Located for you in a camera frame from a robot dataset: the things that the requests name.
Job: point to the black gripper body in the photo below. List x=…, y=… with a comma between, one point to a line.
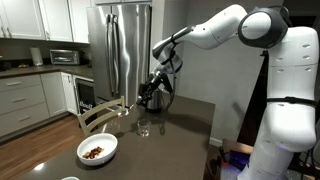
x=149, y=86

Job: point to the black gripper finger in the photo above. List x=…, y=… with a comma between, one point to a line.
x=145, y=102
x=139, y=99

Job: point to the metal spoon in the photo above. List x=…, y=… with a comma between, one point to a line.
x=126, y=111

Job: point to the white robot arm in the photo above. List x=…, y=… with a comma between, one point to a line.
x=288, y=122

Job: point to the clear glass cup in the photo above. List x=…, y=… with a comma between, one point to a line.
x=143, y=127

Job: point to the white bowl with food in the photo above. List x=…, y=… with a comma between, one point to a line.
x=97, y=149

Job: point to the stainless steel electric kettle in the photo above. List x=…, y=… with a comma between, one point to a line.
x=155, y=101

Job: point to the cream wooden chair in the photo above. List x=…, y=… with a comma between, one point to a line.
x=102, y=113

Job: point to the stainless steel refrigerator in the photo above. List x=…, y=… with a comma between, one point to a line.
x=119, y=37

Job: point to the silver toaster oven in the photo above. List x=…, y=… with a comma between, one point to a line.
x=64, y=57

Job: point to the white paper towel roll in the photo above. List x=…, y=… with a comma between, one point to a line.
x=36, y=56

